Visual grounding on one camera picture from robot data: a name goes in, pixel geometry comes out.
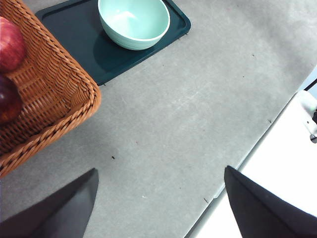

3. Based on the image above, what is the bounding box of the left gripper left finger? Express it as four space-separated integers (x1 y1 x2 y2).
0 168 100 238

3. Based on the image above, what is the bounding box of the dark purple plum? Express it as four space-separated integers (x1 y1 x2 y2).
0 74 24 124

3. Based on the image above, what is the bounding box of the teal ribbed bowl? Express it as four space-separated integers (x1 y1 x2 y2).
97 0 171 51

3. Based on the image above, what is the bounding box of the dark rectangular tray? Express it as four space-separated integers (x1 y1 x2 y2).
35 0 192 86

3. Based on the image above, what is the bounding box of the brown wicker basket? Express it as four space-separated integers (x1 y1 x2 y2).
0 0 103 178

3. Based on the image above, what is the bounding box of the red apple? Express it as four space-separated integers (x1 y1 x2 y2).
0 16 27 73

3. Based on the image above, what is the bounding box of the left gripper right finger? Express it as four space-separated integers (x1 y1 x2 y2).
223 165 317 238

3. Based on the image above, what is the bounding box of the white rounded plastic fixture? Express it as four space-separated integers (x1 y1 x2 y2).
296 90 317 144

